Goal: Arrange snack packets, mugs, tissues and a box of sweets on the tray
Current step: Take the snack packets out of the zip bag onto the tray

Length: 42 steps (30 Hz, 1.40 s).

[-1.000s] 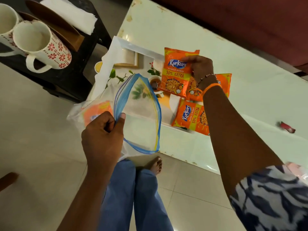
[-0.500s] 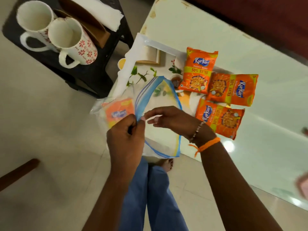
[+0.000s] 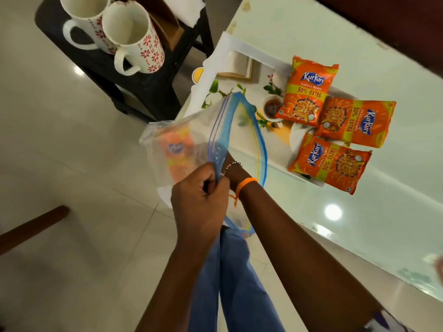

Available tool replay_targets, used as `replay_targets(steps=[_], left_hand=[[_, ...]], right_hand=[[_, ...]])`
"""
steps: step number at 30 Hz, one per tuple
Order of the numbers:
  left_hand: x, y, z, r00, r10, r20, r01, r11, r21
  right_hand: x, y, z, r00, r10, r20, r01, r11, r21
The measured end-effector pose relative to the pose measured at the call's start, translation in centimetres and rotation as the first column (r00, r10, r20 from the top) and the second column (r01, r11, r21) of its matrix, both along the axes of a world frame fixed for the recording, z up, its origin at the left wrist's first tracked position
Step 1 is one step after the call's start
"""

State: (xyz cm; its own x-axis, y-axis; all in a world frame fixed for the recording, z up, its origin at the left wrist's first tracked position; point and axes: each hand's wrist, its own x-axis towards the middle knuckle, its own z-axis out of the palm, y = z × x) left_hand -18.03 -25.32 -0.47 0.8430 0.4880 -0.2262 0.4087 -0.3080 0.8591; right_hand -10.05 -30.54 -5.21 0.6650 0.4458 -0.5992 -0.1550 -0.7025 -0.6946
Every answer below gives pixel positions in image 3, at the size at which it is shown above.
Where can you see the dark brown wooden furniture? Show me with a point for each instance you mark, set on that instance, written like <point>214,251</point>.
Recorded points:
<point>387,20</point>

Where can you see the white mug red floral print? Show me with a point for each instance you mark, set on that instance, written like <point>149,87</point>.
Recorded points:
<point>86,17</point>
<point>135,37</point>

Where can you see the blue trousers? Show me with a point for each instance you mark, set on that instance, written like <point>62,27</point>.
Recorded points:
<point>238,286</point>

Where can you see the black stool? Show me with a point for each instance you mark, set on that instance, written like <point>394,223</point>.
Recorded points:
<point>148,86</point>

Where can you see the person's left hand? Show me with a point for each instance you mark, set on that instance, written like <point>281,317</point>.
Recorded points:
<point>197,210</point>

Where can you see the brown wooden furniture leg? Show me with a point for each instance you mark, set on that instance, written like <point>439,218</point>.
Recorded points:
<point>31,228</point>

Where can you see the person's left thumb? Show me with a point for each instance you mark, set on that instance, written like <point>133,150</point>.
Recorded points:
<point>221,190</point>

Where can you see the orange thread wristband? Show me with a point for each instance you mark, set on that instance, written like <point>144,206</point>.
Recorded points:
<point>245,183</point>

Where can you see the white purple shirt sleeve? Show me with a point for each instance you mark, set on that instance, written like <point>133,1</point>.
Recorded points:
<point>387,323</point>

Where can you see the person's left forearm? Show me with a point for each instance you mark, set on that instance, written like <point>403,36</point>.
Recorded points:
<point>173,290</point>

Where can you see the orange snack packet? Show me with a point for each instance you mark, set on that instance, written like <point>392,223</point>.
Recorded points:
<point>356,122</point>
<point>328,162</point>
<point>176,148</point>
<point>306,91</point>

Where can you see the clear zip bag blue seal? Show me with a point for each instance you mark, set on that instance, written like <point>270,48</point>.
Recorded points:
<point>200,117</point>

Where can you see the person's right hand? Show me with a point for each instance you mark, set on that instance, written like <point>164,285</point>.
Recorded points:
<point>229,161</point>

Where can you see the white paper napkin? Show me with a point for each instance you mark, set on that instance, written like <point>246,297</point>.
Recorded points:
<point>187,8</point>

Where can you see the white printed placemat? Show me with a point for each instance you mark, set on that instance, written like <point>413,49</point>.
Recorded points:
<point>221,51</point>

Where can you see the person's right forearm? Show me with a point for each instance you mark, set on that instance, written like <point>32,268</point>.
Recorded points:
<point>297,259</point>

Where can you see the brown cardboard box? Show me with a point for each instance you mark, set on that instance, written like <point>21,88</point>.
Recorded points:
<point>166,27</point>

